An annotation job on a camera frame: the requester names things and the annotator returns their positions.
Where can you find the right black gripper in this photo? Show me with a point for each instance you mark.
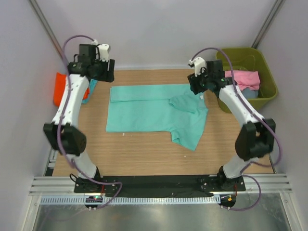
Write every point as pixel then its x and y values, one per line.
pixel 193 82

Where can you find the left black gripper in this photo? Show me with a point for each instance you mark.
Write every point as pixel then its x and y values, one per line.
pixel 109 76

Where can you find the teal t shirt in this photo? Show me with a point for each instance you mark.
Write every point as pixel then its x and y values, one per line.
pixel 172 108

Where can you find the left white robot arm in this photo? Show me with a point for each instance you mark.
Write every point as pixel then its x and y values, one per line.
pixel 65 137

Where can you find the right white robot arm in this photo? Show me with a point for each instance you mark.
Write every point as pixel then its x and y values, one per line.
pixel 255 139

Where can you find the light blue folded t shirt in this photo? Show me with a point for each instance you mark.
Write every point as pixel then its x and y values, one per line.
pixel 89 91

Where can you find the orange folded t shirt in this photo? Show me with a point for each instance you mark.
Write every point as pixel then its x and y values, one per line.
pixel 58 88

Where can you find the grey blue t shirt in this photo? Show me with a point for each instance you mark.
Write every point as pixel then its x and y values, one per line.
pixel 249 93

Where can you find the pink t shirt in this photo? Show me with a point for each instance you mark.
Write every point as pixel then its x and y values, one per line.
pixel 247 79

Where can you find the olive green plastic bin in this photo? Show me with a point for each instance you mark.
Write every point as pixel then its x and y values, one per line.
pixel 250 59

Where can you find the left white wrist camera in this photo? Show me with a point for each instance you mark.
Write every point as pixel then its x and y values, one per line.
pixel 103 50

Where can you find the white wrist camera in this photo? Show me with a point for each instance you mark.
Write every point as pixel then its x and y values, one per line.
pixel 103 50
pixel 198 64

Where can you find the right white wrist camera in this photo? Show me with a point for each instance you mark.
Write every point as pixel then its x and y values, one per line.
pixel 198 64

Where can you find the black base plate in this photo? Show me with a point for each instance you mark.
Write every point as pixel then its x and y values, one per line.
pixel 156 184

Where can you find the slotted cable duct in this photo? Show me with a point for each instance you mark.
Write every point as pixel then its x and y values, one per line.
pixel 96 200

